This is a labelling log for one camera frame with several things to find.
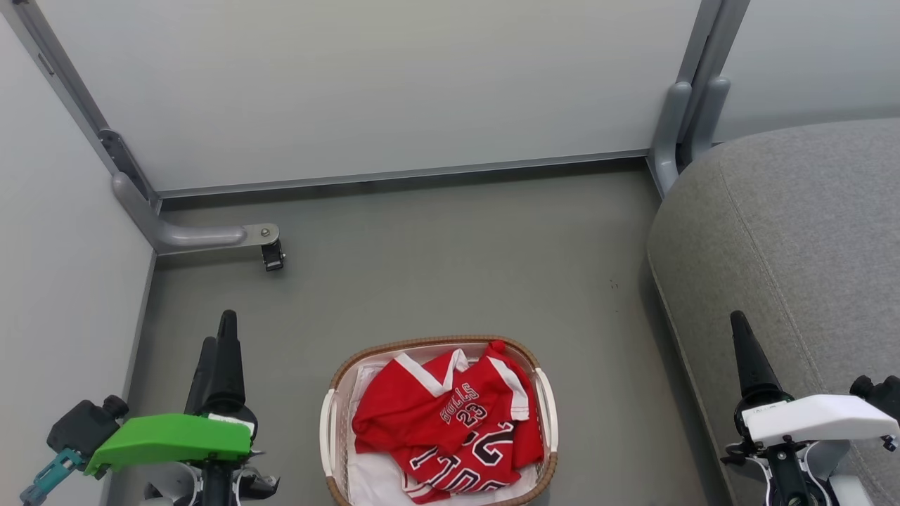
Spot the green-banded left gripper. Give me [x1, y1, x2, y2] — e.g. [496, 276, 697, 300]
[84, 309, 281, 506]

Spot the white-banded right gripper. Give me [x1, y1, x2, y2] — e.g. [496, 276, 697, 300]
[721, 311, 900, 506]

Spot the red basketball jersey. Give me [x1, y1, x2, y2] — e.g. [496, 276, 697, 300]
[352, 340, 546, 504]

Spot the grey fabric sofa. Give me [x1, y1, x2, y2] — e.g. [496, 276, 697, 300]
[647, 118, 900, 506]

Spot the white laundry basket brown rim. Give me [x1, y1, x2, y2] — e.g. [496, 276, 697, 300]
[320, 335, 560, 506]

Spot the grey curved partition foot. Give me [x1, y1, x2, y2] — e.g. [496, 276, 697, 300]
[648, 76, 732, 199]
[111, 172, 281, 255]

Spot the teal cable connector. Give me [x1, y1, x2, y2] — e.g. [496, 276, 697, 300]
[20, 448, 84, 506]

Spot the grey partition base rail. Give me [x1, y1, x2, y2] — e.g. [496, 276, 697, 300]
[156, 148, 651, 200]

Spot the grey partition frame post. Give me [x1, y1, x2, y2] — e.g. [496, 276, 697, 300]
[0, 0, 162, 212]
[676, 0, 752, 169]

